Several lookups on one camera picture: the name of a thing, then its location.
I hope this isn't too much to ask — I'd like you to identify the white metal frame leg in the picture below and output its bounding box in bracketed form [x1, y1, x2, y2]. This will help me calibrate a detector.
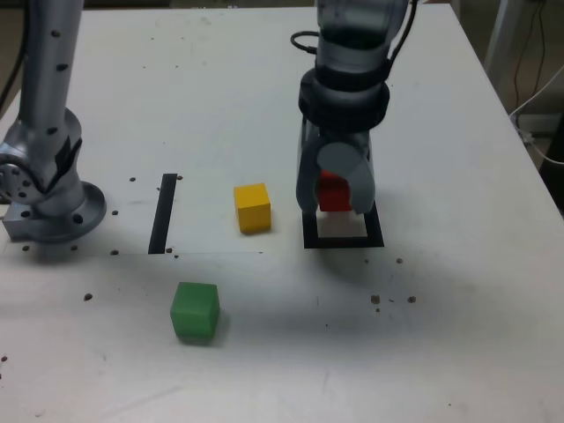
[483, 0, 516, 78]

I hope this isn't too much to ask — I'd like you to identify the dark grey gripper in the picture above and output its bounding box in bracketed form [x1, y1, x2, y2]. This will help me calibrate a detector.
[295, 116, 376, 216]

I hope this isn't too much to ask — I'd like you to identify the yellow cube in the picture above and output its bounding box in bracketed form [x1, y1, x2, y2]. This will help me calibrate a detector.
[233, 182, 272, 235]

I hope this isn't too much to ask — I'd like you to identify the white background cable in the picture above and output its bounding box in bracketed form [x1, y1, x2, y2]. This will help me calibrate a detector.
[508, 63, 564, 167]

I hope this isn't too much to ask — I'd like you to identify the red cube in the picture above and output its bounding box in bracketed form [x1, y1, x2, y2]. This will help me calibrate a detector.
[317, 170, 353, 213]

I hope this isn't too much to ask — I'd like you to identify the green cube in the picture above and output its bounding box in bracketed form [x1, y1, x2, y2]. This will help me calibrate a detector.
[170, 281, 220, 346]

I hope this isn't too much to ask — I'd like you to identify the thin black background cable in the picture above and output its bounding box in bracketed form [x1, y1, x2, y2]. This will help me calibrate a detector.
[513, 0, 547, 114]

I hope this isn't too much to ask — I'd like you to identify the black tape strip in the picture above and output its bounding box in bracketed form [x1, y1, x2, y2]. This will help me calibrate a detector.
[148, 173, 178, 256]

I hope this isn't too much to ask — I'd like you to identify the black tape square outline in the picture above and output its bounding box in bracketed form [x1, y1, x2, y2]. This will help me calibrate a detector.
[301, 200, 385, 250]

